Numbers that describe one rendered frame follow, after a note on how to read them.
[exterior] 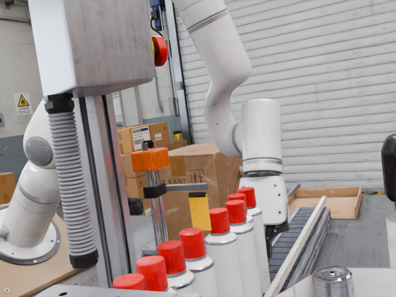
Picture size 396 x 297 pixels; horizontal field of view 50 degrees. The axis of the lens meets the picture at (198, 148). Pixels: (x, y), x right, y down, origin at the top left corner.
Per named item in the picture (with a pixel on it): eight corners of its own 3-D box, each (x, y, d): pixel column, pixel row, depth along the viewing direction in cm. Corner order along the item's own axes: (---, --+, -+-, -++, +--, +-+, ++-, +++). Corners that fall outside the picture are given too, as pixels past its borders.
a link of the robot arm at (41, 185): (7, 185, 108) (35, 110, 97) (49, 157, 124) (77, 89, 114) (48, 210, 108) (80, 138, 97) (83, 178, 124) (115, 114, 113)
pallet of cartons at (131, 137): (142, 241, 426) (126, 128, 415) (79, 239, 467) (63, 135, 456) (198, 209, 531) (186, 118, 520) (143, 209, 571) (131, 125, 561)
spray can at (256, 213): (266, 299, 79) (253, 191, 78) (240, 296, 82) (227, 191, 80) (274, 286, 84) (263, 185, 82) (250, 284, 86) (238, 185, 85)
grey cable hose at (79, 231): (87, 270, 50) (59, 92, 48) (64, 269, 52) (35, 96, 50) (105, 259, 53) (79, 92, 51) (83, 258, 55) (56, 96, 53)
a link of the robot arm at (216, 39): (157, 45, 91) (219, 167, 98) (209, 17, 79) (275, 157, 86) (183, 32, 97) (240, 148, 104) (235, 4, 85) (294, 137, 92)
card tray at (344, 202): (356, 219, 136) (355, 207, 136) (277, 220, 147) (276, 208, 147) (362, 196, 164) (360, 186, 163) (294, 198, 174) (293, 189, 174)
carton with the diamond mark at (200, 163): (225, 247, 120) (213, 152, 118) (155, 244, 132) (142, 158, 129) (261, 217, 146) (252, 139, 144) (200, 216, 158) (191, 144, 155)
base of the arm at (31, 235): (5, 270, 110) (25, 221, 102) (-27, 217, 118) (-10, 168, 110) (67, 248, 125) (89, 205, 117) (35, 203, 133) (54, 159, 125)
